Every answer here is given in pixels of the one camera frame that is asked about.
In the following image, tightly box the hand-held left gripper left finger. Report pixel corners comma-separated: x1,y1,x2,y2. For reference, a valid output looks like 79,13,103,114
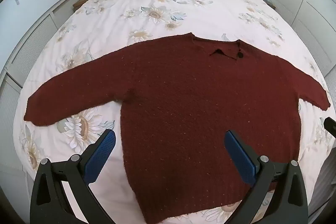
30,129,116,224

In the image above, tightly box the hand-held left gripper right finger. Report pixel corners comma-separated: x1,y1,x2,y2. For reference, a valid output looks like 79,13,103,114
224,130,309,224

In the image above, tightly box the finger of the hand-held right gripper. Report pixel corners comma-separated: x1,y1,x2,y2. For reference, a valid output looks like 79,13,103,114
323,116,336,138

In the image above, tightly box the dark red knit sweater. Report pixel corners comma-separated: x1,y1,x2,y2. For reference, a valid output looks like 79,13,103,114
24,32,331,223

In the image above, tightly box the white wardrobe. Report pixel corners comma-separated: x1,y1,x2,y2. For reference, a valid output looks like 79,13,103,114
264,0,336,77

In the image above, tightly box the white slatted cabinet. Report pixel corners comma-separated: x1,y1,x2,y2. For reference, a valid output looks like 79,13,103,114
0,0,85,214

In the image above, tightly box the wooden nightstand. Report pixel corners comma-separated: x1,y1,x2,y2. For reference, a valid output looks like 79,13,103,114
73,0,96,10
259,0,276,10

